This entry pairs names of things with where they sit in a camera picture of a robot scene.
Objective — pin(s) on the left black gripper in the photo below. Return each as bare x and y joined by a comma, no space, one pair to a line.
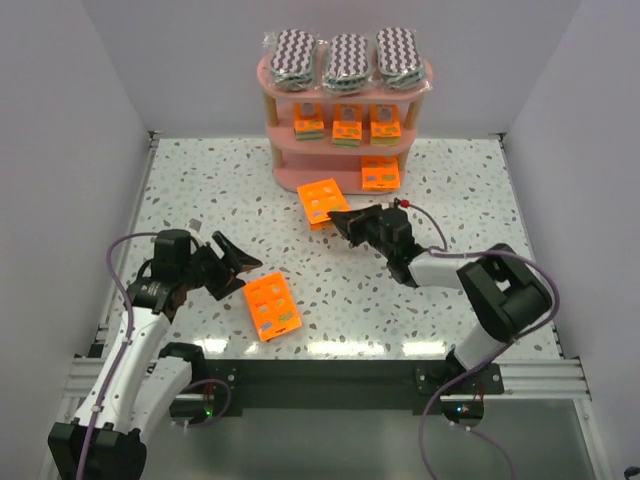
215,269

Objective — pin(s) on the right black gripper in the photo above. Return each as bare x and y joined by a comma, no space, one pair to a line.
367,228

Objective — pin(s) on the orange flat pack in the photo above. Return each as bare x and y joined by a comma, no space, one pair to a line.
380,173
319,199
271,306

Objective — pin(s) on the orange sponge box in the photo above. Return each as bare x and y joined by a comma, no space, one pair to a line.
308,121
385,125
347,128

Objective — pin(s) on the striped sponge pack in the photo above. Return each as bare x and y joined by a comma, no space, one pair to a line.
291,62
348,65
400,63

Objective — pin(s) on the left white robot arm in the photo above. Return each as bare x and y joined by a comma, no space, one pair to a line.
140,378

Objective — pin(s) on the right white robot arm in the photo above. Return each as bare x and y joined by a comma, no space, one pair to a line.
506,291

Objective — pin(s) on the pink three-tier shelf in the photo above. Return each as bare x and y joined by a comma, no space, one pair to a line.
301,162

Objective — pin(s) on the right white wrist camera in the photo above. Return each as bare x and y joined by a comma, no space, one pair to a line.
400,203

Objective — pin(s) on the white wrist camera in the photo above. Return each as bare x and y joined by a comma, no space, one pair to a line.
194,227
400,203

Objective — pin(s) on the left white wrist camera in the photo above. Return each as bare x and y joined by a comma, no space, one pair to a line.
194,227

